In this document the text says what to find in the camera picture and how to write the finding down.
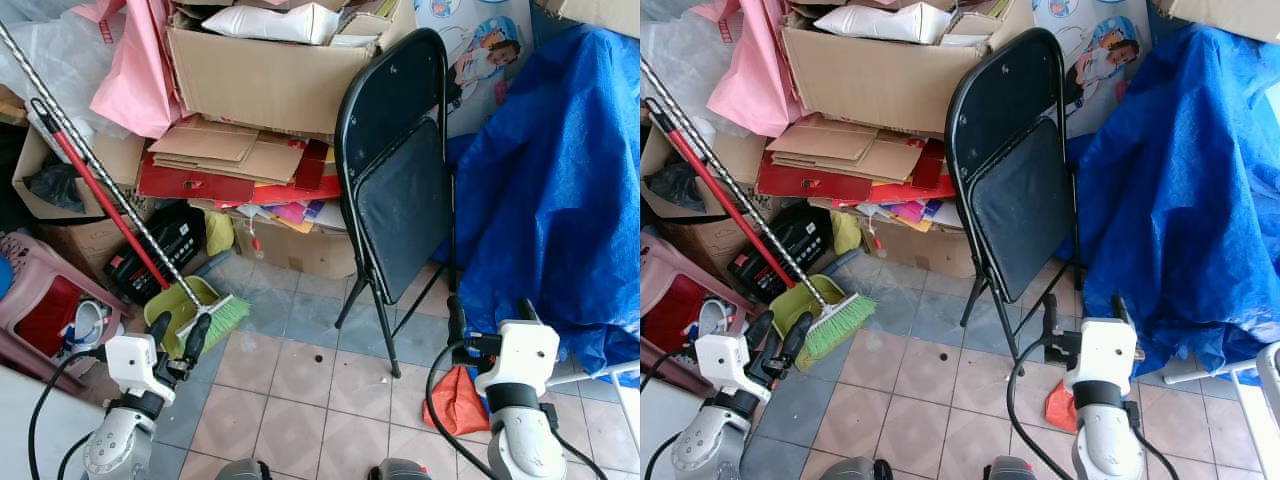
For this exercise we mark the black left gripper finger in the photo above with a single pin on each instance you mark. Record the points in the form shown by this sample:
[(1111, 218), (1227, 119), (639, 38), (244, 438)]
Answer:
[(158, 329), (197, 338), (797, 336), (760, 328)]

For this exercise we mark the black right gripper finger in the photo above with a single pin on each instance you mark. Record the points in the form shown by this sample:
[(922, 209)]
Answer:
[(456, 318), (1122, 309), (1050, 318), (527, 310)]

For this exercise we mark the white cup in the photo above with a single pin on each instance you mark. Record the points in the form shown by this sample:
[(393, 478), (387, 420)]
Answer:
[(90, 320), (713, 318)]

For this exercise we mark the orange cloth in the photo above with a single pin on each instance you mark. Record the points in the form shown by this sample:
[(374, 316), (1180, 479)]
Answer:
[(1060, 408), (458, 405)]

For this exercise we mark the black printed carton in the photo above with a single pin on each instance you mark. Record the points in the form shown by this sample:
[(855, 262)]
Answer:
[(790, 240), (165, 245)]

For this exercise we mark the yellow green bag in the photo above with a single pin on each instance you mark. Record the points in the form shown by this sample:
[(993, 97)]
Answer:
[(218, 232), (845, 232)]

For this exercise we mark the pink plastic basket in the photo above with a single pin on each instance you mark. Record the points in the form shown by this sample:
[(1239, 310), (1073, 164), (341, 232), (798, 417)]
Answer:
[(30, 275), (665, 270)]

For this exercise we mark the grey robot left leg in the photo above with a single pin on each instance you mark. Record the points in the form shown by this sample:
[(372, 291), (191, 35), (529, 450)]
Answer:
[(240, 471), (852, 471)]

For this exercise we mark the grey robot leg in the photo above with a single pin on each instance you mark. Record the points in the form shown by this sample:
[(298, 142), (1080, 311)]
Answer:
[(1010, 469), (852, 471), (240, 471), (400, 469)]

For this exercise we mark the blue tarpaulin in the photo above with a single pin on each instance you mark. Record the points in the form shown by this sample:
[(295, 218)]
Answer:
[(560, 180), (1180, 180)]

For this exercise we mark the grey robot right leg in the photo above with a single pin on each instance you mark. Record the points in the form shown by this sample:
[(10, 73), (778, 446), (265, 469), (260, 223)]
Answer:
[(400, 469), (1010, 469)]

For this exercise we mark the low brown cardboard box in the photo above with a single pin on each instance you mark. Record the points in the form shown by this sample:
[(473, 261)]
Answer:
[(310, 255), (930, 255)]

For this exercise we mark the red flat box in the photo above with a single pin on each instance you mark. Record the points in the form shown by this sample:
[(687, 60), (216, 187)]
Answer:
[(180, 186), (800, 183)]

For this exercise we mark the stack of colourful papers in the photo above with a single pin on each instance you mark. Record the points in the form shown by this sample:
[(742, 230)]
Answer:
[(910, 211), (290, 211)]

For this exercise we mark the black crumpled cloth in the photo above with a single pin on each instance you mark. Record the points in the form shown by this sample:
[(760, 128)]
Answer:
[(55, 186), (680, 186)]

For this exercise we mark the white appliance top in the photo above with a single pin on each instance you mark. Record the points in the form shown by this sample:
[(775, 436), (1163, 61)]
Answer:
[(25, 430)]

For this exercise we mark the cardboard box with black cloth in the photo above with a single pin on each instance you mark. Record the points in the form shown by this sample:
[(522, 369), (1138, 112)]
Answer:
[(122, 160), (742, 155)]

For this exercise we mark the flattened brown cardboard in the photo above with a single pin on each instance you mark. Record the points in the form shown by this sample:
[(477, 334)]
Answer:
[(840, 150), (220, 150)]

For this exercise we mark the black folding chair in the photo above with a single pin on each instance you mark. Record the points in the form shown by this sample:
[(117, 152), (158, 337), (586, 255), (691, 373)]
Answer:
[(390, 110), (1000, 110)]

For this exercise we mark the poster with child picture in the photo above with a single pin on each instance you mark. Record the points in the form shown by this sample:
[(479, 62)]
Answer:
[(1100, 55), (485, 55)]

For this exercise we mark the pink plastic bag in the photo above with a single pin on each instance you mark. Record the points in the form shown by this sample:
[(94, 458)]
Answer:
[(755, 70), (140, 70)]

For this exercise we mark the large open cardboard box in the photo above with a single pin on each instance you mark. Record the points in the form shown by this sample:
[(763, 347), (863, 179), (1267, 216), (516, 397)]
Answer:
[(260, 85), (870, 85)]

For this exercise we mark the clear plastic bag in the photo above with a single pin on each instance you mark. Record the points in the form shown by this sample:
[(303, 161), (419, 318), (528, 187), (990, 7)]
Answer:
[(678, 50), (55, 60)]

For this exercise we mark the small plain cardboard box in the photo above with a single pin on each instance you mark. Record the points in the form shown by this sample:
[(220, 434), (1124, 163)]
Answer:
[(1220, 15), (600, 12)]

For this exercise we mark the white plastic sack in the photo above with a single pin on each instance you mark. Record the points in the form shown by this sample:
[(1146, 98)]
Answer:
[(880, 22), (270, 22)]

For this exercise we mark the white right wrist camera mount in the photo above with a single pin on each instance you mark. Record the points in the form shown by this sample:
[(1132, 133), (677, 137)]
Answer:
[(1102, 353), (522, 355)]

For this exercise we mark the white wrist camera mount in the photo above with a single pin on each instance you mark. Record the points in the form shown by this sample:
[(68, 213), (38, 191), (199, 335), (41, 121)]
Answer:
[(522, 355), (135, 360), (1102, 353), (722, 362)]

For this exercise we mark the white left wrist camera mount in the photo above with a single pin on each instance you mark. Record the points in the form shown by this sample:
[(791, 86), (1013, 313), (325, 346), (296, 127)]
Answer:
[(135, 360), (722, 362)]

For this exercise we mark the white frame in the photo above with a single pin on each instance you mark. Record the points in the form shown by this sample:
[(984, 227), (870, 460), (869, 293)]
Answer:
[(1265, 420), (600, 372)]

